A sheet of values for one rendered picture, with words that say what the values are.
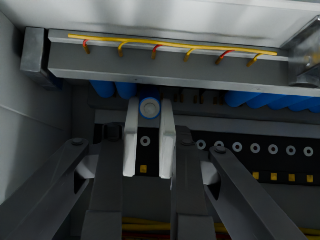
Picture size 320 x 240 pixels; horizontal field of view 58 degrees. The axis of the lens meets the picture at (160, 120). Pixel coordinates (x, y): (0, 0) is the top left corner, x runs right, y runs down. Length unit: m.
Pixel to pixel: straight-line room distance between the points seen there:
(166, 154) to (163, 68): 0.05
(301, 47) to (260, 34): 0.02
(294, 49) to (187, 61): 0.06
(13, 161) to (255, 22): 0.17
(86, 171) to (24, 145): 0.08
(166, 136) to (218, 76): 0.05
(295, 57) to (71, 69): 0.13
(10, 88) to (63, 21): 0.05
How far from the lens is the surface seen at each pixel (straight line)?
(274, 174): 0.35
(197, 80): 0.19
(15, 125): 0.21
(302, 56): 0.18
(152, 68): 0.19
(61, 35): 0.19
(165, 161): 0.17
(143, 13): 0.16
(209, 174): 0.16
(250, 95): 0.24
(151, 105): 0.22
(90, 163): 0.16
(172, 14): 0.16
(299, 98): 0.26
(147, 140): 0.32
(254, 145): 0.34
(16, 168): 0.22
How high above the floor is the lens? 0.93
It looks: 12 degrees up
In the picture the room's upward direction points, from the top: 175 degrees counter-clockwise
